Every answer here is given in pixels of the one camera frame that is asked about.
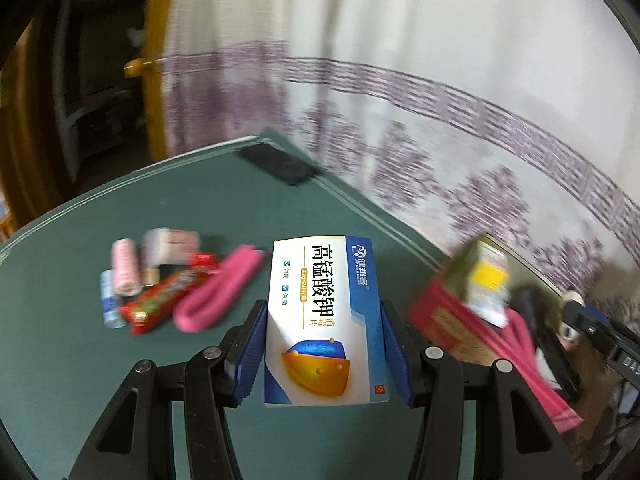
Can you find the pile of pink red items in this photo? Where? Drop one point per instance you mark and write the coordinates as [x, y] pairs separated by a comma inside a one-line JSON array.
[[217, 285]]

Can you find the small cream bottle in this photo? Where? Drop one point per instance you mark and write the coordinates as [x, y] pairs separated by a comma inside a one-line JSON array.
[[150, 276]]

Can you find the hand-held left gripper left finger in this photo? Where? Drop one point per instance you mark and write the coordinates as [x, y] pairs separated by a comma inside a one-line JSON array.
[[250, 355]]

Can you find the green desktop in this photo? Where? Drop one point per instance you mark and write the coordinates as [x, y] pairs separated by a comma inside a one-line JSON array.
[[100, 220]]

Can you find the yellow and green box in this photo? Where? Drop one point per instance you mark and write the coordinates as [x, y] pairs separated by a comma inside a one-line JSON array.
[[480, 270]]

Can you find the white and blue medicine box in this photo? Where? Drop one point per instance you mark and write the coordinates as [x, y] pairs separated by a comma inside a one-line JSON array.
[[320, 320]]

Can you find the dark cabinet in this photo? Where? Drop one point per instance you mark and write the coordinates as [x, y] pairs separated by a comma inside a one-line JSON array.
[[100, 60]]

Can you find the black rectangular pad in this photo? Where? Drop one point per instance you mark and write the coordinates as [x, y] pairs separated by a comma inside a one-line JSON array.
[[280, 165]]

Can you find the yellow wooden frame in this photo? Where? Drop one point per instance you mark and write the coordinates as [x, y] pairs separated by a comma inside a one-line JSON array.
[[155, 110]]

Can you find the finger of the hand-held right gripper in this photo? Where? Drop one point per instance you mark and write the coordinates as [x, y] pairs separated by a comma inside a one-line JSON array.
[[560, 375], [527, 305]]

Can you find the white purple-patterned curtain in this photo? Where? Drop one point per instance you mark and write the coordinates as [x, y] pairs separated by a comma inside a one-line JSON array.
[[400, 20]]

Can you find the red tin box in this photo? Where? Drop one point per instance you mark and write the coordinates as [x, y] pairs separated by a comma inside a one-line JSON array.
[[440, 317]]

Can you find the white tissue pack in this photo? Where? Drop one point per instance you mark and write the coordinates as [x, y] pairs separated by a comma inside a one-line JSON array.
[[167, 245]]

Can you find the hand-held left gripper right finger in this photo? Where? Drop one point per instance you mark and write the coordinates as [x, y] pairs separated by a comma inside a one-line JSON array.
[[400, 360]]

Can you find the small light blue bottle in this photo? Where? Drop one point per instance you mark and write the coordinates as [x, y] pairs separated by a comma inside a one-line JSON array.
[[111, 302]]

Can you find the pink hair roller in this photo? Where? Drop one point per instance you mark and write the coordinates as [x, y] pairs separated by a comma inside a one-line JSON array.
[[125, 265]]

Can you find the red snack packet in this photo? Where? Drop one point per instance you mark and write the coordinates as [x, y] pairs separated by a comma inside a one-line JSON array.
[[160, 300]]

